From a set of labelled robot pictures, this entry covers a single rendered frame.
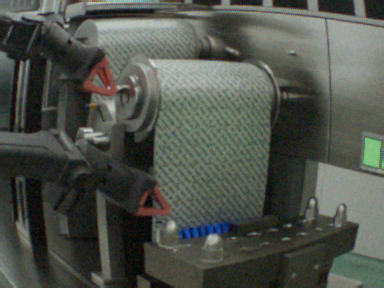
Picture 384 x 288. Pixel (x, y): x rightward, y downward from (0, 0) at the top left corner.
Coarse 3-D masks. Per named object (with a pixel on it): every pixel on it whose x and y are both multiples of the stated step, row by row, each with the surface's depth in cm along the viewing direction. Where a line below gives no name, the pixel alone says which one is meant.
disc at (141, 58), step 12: (132, 60) 114; (144, 60) 110; (120, 72) 117; (156, 72) 108; (156, 84) 108; (156, 96) 108; (156, 108) 108; (156, 120) 108; (132, 132) 114; (144, 132) 111
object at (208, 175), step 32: (192, 128) 112; (224, 128) 116; (256, 128) 120; (160, 160) 110; (192, 160) 113; (224, 160) 117; (256, 160) 121; (192, 192) 114; (224, 192) 118; (256, 192) 123; (160, 224) 112; (192, 224) 116
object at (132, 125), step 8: (136, 64) 111; (128, 72) 113; (136, 72) 111; (144, 72) 109; (144, 80) 109; (144, 88) 109; (152, 88) 108; (144, 96) 109; (152, 96) 108; (144, 104) 109; (144, 112) 109; (120, 120) 115; (128, 120) 113; (136, 120) 111; (144, 120) 109; (128, 128) 113; (136, 128) 111
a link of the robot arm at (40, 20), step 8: (24, 16) 97; (32, 16) 99; (40, 16) 101; (48, 16) 109; (56, 16) 109; (40, 24) 99; (32, 40) 101; (32, 48) 101; (8, 56) 100; (16, 56) 100; (24, 56) 101
